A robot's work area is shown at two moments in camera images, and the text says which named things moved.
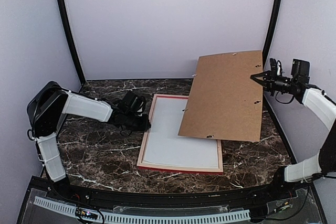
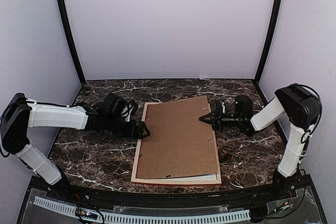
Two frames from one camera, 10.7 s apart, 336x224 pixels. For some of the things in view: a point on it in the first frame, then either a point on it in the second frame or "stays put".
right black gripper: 269,83 → 215,120
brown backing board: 224,101 → 179,144
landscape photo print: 164,145 → 206,177
